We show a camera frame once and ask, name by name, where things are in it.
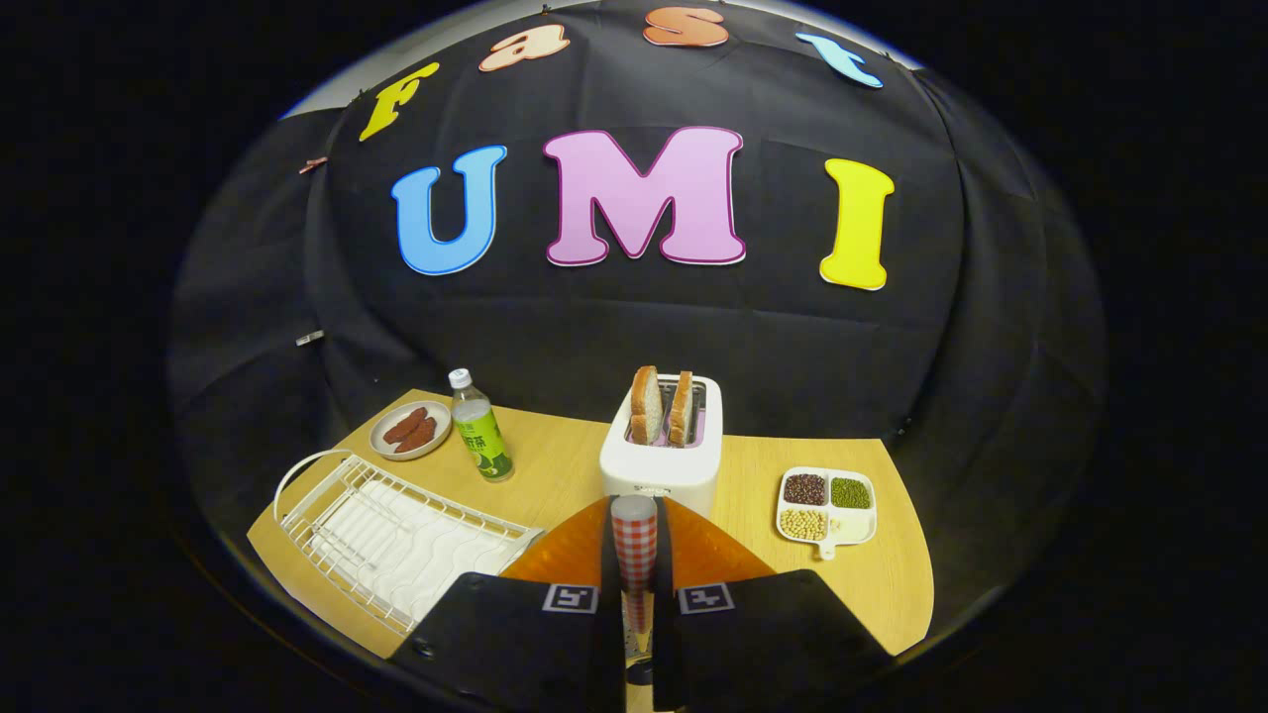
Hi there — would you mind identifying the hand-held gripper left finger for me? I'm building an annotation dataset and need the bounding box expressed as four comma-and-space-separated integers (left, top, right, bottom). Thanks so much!
386, 495, 627, 713

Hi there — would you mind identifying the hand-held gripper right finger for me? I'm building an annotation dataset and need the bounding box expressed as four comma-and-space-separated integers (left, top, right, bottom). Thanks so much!
654, 495, 898, 713

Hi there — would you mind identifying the white ribbed drain tray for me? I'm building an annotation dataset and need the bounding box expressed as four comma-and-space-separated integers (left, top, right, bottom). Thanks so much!
312, 480, 531, 625

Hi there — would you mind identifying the white toaster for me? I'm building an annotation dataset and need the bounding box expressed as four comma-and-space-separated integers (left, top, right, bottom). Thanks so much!
599, 374, 724, 521

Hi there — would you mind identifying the small beige saucer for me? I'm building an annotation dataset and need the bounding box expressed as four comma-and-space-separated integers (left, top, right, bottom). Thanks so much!
370, 399, 454, 462

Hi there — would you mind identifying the white divided dish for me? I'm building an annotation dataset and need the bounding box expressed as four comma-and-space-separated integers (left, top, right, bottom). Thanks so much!
776, 466, 879, 561

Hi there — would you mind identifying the black backdrop cloth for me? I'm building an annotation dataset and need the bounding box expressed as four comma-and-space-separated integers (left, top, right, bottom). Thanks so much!
168, 0, 1106, 635

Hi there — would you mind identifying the white wire dish rack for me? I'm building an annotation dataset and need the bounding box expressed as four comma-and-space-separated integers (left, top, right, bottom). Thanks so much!
273, 449, 546, 637

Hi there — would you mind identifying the green label drink bottle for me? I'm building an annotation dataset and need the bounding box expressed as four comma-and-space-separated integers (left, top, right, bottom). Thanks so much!
448, 368, 515, 483

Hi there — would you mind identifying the checked handle spoon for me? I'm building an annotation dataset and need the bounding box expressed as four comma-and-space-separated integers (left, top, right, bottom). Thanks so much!
610, 494, 660, 689

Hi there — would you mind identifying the bread slice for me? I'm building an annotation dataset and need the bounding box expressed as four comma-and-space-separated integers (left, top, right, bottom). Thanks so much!
630, 365, 665, 446
667, 370, 694, 448

